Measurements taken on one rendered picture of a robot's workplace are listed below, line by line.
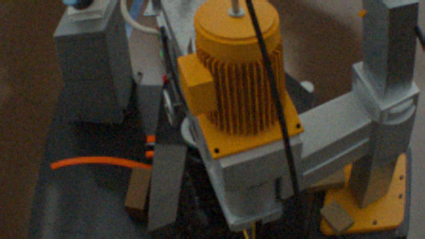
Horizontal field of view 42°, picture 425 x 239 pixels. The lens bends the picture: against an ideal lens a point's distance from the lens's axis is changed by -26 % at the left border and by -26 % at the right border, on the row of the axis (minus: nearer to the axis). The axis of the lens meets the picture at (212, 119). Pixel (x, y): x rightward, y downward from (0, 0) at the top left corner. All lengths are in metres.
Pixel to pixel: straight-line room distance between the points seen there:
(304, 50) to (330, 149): 2.44
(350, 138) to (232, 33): 0.79
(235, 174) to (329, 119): 0.50
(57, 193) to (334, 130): 2.28
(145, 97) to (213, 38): 2.75
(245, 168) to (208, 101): 0.25
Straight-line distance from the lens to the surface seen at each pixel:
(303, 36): 4.86
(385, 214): 2.99
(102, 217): 3.98
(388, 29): 2.11
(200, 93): 1.87
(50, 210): 4.11
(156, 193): 3.21
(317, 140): 2.33
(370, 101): 2.39
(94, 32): 3.84
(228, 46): 1.77
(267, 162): 2.05
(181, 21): 2.44
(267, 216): 2.45
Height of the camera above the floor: 3.30
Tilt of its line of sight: 49 degrees down
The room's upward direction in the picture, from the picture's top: 7 degrees counter-clockwise
